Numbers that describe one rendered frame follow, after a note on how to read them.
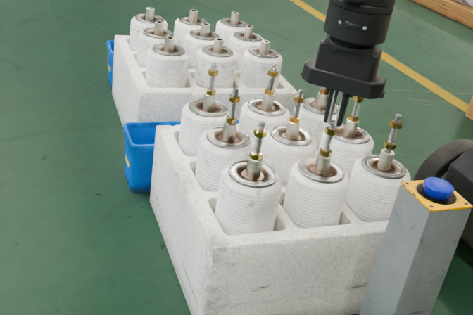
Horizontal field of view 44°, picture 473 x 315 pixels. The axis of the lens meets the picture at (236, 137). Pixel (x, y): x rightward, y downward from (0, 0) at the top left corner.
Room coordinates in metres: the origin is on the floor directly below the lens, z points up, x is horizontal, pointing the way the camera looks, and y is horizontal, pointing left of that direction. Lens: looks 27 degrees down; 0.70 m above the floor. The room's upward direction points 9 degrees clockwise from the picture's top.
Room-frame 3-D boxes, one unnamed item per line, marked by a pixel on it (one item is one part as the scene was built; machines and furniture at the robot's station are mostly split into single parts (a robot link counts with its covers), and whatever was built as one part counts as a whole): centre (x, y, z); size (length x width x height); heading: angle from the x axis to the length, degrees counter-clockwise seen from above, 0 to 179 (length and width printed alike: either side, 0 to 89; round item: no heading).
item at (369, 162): (0.87, -0.25, 0.25); 0.08 x 0.08 x 0.01
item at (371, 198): (0.87, -0.25, 0.16); 0.10 x 0.10 x 0.18
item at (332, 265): (0.93, -0.09, 0.09); 0.39 x 0.39 x 0.18; 23
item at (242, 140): (0.88, 0.01, 0.25); 0.08 x 0.08 x 0.01
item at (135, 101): (1.43, 0.12, 0.09); 0.39 x 0.39 x 0.18; 22
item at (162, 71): (1.28, 0.19, 0.16); 0.10 x 0.10 x 0.18
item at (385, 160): (0.87, -0.25, 0.26); 0.02 x 0.02 x 0.03
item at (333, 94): (0.82, -0.13, 0.37); 0.03 x 0.02 x 0.06; 162
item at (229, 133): (0.88, 0.01, 0.26); 0.02 x 0.02 x 0.03
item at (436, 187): (0.69, -0.28, 0.32); 0.04 x 0.04 x 0.02
